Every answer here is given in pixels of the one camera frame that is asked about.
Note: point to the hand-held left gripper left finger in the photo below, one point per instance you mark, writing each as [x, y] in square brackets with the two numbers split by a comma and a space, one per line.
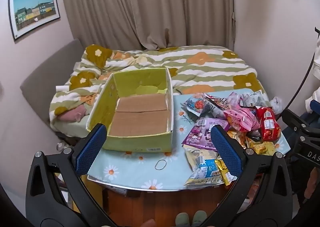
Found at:
[90, 151]

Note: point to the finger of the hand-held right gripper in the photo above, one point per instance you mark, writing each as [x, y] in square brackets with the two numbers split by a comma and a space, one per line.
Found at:
[297, 121]

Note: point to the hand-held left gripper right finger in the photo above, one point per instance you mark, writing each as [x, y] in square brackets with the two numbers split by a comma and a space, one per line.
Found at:
[226, 152]

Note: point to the pile of snack packets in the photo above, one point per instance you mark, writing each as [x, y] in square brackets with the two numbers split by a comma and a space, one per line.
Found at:
[198, 159]

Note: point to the red snack packet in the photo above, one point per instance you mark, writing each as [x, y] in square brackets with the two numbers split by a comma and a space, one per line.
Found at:
[267, 122]

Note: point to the purple snack packet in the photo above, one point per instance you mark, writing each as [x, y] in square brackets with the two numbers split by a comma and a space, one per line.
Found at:
[200, 132]

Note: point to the pink snack packet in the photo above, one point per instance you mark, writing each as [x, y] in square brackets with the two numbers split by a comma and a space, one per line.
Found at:
[240, 118]

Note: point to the green cardboard box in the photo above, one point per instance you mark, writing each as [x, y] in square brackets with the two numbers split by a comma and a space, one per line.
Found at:
[140, 122]

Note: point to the crumpled white plastic bag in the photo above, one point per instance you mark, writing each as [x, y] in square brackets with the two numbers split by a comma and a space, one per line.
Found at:
[276, 104]

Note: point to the pink cloth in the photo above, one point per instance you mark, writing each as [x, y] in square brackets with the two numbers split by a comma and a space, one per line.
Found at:
[73, 114]

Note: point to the blue floral tablecloth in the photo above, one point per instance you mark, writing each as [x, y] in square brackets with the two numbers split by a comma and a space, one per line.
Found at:
[140, 169]

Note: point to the white garment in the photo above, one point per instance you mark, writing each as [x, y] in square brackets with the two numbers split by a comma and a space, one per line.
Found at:
[316, 64]

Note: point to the small white tube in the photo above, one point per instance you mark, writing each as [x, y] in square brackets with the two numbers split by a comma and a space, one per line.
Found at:
[62, 88]

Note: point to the green slipper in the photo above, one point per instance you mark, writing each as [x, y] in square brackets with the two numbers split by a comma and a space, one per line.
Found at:
[199, 217]
[183, 219]

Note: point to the floral striped duvet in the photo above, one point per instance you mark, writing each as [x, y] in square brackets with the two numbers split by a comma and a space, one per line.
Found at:
[200, 67]

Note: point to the grey bed headboard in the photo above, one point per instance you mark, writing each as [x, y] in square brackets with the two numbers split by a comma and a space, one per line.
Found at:
[47, 72]

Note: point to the framed picture of houses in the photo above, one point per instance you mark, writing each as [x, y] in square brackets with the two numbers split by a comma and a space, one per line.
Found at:
[33, 11]

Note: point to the beige curtain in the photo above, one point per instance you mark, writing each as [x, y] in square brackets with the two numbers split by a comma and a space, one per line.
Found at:
[150, 5]

